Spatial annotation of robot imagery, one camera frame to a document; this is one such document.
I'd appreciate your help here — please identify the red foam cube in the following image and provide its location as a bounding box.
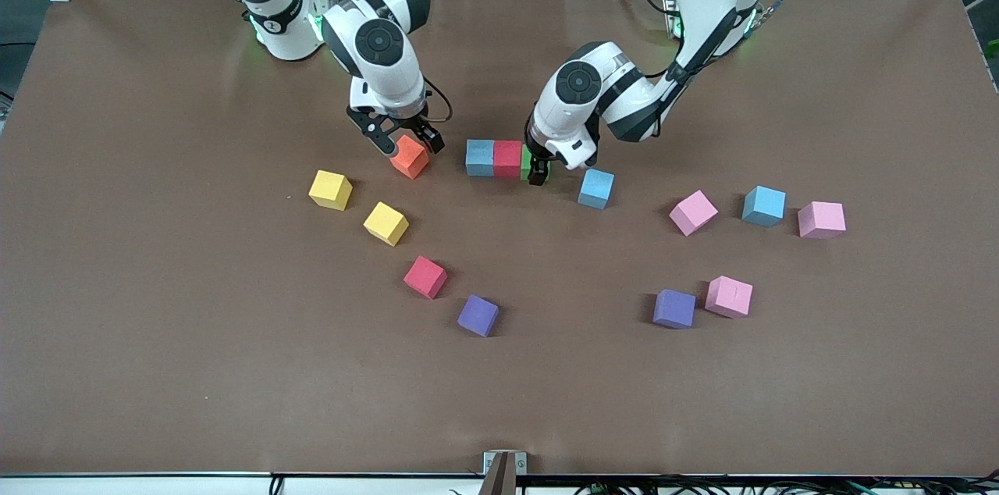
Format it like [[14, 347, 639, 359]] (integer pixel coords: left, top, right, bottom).
[[403, 255, 449, 301], [493, 140, 524, 180]]

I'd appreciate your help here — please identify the pink foam cube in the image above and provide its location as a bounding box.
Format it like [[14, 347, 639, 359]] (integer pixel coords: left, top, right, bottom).
[[797, 201, 848, 240], [704, 275, 755, 319], [669, 190, 720, 237]]

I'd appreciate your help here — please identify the purple foam cube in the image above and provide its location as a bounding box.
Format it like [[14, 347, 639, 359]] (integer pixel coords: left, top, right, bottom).
[[457, 294, 500, 338], [652, 289, 697, 330]]

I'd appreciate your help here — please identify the yellow foam cube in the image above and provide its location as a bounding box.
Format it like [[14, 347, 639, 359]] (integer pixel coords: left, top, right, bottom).
[[308, 170, 354, 212], [363, 201, 411, 248]]

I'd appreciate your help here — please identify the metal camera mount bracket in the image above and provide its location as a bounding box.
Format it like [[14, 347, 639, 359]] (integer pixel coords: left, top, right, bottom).
[[480, 450, 528, 495]]

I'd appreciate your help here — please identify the light blue foam cube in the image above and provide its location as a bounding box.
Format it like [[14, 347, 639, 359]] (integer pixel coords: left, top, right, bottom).
[[465, 139, 496, 178], [741, 185, 787, 228], [578, 168, 616, 211]]

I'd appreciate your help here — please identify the orange foam cube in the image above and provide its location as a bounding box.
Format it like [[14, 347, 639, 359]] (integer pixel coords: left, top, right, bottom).
[[389, 134, 432, 181]]

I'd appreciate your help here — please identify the green foam cube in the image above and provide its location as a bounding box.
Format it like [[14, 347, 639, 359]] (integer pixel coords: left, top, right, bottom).
[[521, 150, 553, 183]]

